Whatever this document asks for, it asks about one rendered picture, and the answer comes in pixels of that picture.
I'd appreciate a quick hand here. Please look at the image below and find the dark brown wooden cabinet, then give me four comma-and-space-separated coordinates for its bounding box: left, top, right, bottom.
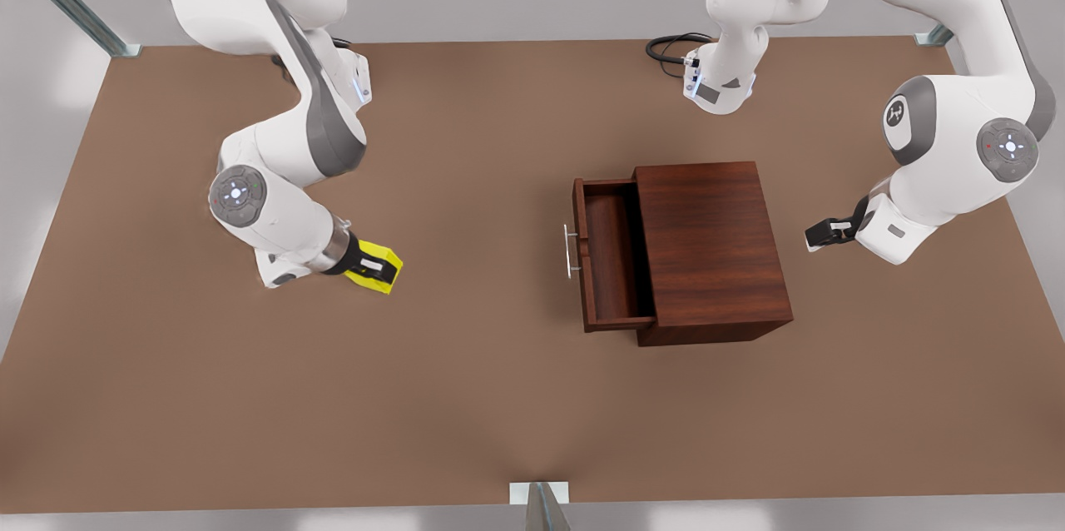
633, 161, 794, 348

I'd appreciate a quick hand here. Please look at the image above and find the black cable loop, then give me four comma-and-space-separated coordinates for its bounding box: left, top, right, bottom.
646, 32, 717, 80

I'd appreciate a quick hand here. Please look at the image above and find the yellow block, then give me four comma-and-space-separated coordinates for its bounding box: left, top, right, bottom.
344, 240, 404, 296

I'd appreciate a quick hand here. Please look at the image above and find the wooden drawer with silver handle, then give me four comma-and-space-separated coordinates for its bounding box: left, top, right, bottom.
562, 176, 659, 335

